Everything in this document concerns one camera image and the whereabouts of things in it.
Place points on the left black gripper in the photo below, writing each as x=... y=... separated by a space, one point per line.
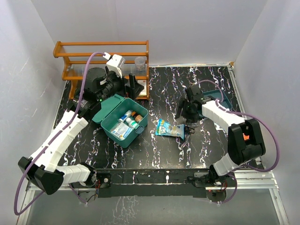
x=135 y=87

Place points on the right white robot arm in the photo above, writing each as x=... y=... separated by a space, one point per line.
x=244 y=137

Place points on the white upright medicine box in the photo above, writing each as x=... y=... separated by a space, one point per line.
x=143 y=93

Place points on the brown syrup bottle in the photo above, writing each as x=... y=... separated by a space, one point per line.
x=137 y=117

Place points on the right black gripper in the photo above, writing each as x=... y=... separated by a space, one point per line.
x=182 y=110

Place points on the white blue mask packet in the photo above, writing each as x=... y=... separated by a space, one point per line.
x=121 y=131

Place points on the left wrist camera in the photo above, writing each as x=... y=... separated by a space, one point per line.
x=114 y=63

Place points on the clear plastic measuring cup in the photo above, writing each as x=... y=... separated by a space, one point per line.
x=140 y=63

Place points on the cotton swab bag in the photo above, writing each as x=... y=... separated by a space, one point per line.
x=165 y=129

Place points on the black handled scissors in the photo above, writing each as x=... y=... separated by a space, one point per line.
x=188 y=132

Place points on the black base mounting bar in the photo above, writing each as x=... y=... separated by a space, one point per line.
x=156 y=182

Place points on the blue white spray can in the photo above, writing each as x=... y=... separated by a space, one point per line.
x=125 y=116

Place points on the teal divided tray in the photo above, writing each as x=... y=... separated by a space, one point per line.
x=212 y=95

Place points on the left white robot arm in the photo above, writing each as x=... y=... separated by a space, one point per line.
x=42 y=168

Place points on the teal medicine kit box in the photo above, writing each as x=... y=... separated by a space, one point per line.
x=112 y=109

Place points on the white green pill bottle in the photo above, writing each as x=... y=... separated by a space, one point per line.
x=132 y=123

